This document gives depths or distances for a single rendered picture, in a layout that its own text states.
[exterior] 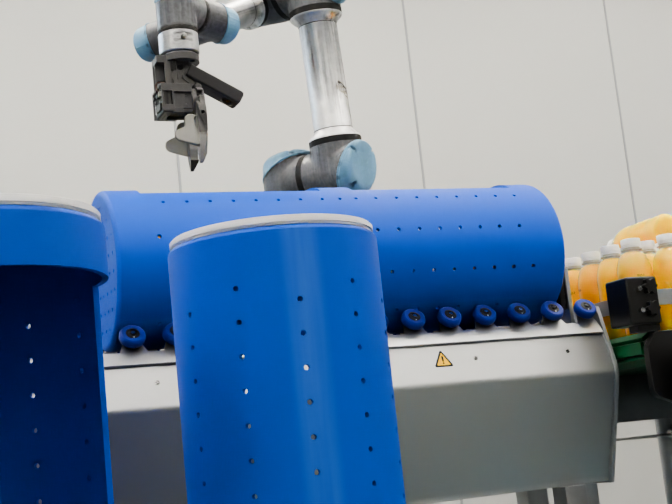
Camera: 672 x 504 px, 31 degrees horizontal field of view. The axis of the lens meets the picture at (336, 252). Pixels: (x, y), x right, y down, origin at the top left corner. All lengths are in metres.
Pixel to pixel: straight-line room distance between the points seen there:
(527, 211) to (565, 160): 3.61
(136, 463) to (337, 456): 0.61
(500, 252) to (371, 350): 0.80
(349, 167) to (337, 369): 1.11
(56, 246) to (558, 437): 1.30
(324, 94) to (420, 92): 3.05
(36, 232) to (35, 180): 3.68
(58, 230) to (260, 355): 0.32
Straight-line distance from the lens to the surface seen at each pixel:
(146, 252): 2.05
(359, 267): 1.56
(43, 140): 5.03
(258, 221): 1.52
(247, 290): 1.51
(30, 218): 1.30
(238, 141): 5.24
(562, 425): 2.37
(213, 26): 2.38
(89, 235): 1.35
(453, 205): 2.31
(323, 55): 2.66
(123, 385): 2.03
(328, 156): 2.60
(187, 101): 2.26
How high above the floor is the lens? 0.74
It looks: 9 degrees up
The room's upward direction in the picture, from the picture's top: 6 degrees counter-clockwise
